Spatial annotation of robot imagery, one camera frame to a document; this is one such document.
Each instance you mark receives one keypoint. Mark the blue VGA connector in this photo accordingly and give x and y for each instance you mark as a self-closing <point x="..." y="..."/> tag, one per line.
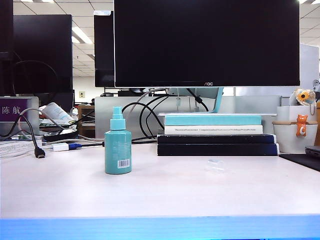
<point x="74" y="146"/>

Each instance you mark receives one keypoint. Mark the clear plastic sprayer lid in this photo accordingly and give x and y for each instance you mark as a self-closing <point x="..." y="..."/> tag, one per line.
<point x="215" y="165"/>

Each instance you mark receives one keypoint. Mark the grey flat device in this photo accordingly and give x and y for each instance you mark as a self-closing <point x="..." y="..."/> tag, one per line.
<point x="312" y="150"/>

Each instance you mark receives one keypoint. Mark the white lotion tube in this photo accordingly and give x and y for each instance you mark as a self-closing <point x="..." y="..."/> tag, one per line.
<point x="56" y="111"/>

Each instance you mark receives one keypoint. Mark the brown wooden box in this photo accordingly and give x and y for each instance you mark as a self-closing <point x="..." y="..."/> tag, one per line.
<point x="86" y="121"/>

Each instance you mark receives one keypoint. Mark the orange cat figure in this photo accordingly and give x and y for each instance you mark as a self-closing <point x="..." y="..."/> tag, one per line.
<point x="301" y="125"/>

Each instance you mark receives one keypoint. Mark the wall socket plate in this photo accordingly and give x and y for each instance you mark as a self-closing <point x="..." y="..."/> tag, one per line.
<point x="82" y="94"/>

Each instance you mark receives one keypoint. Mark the white cup with wooden rim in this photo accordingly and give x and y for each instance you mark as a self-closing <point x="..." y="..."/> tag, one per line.
<point x="285" y="140"/>

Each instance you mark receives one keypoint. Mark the stack of magazines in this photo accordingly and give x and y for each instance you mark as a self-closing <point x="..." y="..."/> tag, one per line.
<point x="53" y="123"/>

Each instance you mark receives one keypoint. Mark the black flat case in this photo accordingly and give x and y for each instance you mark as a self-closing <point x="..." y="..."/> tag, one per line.
<point x="60" y="135"/>

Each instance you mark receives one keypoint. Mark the purple name plate holder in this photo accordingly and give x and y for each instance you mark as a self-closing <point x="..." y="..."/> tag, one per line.
<point x="15" y="110"/>

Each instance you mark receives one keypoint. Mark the large black AOC monitor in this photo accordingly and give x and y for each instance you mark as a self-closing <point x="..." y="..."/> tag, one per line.
<point x="205" y="42"/>

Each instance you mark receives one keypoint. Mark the black mouse pad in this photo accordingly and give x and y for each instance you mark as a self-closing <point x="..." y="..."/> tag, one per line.
<point x="302" y="161"/>

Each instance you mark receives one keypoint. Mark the dark monitor edge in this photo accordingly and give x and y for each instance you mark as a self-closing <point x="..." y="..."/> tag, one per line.
<point x="6" y="37"/>

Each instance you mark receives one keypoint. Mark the plush toy with sunflower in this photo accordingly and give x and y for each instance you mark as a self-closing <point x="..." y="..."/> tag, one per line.
<point x="302" y="96"/>

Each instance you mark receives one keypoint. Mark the silver desk partition panel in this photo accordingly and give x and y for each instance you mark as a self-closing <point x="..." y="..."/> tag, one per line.
<point x="102" y="117"/>

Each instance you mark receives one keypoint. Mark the white book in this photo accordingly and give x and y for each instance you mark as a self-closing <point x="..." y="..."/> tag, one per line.
<point x="212" y="130"/>

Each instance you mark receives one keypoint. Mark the teal book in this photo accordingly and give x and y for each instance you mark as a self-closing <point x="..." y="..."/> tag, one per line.
<point x="212" y="120"/>

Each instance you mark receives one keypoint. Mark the teal spray bottle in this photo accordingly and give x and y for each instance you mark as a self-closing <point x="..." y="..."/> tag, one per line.
<point x="117" y="150"/>

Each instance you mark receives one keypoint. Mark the narrow black monitor with sticker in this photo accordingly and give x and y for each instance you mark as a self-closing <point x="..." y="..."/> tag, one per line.
<point x="103" y="50"/>

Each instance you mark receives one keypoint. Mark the white office partition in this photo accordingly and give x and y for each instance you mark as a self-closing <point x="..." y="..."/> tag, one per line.
<point x="309" y="62"/>

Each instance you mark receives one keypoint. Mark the black monitor with glossy screen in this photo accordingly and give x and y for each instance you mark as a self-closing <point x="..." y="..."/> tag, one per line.
<point x="42" y="50"/>

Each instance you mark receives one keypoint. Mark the white adapter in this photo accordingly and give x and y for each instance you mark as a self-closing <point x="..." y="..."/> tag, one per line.
<point x="60" y="147"/>

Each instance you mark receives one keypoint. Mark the teal and silver monitor stand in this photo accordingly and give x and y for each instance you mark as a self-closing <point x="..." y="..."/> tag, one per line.
<point x="218" y="105"/>

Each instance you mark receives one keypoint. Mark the stack of white papers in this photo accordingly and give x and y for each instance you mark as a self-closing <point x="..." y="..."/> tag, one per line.
<point x="15" y="148"/>

